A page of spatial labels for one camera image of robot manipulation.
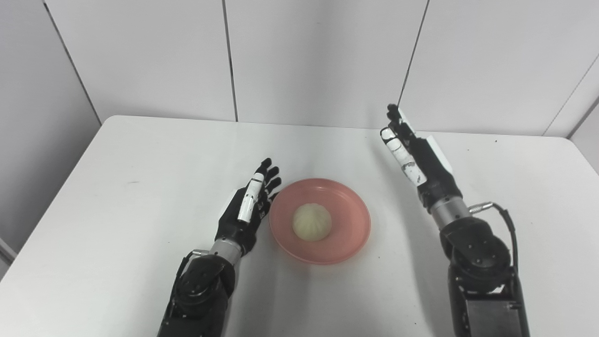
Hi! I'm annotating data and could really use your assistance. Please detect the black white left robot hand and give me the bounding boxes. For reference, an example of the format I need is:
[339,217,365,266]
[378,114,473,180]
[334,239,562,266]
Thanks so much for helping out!
[215,158,282,256]

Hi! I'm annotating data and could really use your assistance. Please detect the grey metal wall strip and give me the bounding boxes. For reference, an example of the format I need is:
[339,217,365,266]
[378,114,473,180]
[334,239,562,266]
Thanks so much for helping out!
[0,238,18,265]

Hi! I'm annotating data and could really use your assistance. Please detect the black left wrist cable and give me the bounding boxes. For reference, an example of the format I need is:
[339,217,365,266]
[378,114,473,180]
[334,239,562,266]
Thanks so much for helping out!
[170,249,210,302]

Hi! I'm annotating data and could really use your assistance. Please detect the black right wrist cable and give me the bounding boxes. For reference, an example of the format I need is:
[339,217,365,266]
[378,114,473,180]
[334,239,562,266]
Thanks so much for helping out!
[469,202,520,273]

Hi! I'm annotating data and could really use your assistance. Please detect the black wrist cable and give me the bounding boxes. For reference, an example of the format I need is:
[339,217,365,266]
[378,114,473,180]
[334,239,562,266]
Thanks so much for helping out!
[170,249,210,302]
[469,202,520,273]

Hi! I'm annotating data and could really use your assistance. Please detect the white steamed bun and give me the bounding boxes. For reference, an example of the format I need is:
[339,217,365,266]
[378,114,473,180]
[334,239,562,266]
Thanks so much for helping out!
[292,203,333,242]

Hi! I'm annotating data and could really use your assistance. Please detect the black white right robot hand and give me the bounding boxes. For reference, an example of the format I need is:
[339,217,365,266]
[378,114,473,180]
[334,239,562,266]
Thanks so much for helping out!
[380,104,464,213]

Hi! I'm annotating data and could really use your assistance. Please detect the pink round plate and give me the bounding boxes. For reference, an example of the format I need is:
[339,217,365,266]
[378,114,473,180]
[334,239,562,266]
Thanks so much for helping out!
[269,178,372,266]

